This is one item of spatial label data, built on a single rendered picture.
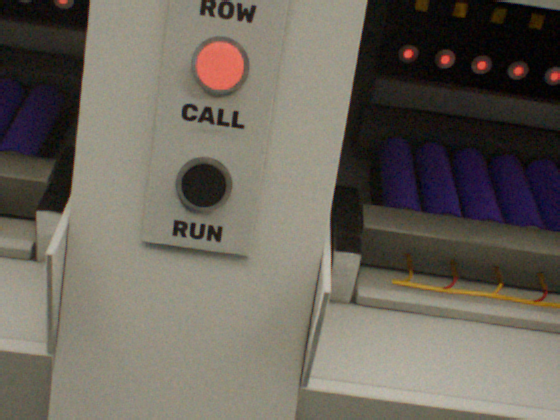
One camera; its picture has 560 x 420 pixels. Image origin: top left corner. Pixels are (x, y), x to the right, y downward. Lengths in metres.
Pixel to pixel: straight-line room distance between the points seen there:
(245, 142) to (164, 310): 0.07
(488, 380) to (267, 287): 0.10
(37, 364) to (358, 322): 0.13
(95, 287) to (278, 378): 0.08
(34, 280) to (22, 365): 0.04
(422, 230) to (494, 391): 0.08
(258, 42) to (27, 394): 0.17
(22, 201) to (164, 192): 0.10
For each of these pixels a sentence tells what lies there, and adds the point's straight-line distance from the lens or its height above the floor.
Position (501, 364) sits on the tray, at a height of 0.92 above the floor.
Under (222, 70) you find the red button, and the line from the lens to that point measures 0.29.
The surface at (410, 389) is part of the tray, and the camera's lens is 0.34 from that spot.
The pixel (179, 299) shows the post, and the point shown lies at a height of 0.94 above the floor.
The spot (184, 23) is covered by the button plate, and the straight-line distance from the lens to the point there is 0.29.
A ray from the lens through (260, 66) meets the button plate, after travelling 0.29.
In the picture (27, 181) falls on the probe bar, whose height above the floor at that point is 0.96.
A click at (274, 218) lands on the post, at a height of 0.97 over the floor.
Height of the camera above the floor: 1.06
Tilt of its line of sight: 13 degrees down
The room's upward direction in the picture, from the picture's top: 9 degrees clockwise
